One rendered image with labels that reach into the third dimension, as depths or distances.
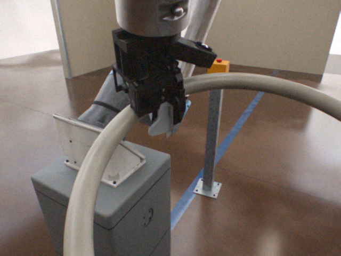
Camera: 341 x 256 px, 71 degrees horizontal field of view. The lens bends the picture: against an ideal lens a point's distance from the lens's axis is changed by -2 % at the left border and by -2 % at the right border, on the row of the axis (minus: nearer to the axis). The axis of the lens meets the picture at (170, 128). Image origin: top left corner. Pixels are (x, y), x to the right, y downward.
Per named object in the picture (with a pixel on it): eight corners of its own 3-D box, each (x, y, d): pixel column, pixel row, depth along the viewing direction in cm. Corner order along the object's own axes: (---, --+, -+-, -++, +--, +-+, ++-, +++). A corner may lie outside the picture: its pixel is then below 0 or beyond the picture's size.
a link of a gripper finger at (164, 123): (146, 148, 44) (138, 106, 38) (172, 133, 47) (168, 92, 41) (155, 157, 42) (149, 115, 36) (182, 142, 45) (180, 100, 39)
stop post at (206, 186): (221, 184, 214) (236, 59, 165) (216, 199, 198) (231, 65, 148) (200, 178, 221) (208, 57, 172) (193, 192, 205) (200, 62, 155)
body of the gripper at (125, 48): (115, 94, 40) (103, 21, 30) (158, 76, 43) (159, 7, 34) (140, 122, 36) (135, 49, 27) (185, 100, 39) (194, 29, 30)
